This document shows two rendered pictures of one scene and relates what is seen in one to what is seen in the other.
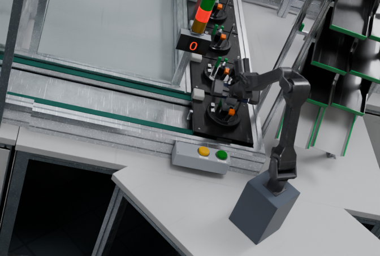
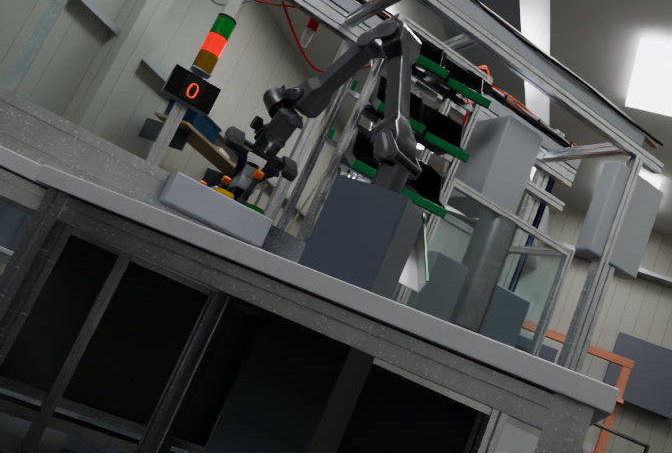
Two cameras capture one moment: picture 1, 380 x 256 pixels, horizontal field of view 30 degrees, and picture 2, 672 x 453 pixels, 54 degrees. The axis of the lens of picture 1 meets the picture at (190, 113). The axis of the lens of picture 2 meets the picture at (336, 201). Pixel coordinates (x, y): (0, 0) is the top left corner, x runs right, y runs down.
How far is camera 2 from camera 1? 202 cm
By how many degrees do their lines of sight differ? 51
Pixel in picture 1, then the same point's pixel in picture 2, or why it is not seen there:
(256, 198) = (359, 197)
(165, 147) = (146, 188)
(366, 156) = not seen: hidden behind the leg
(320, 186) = not seen: hidden behind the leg
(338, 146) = (411, 278)
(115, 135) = (50, 136)
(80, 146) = not seen: outside the picture
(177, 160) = (176, 191)
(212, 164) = (242, 215)
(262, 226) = (377, 251)
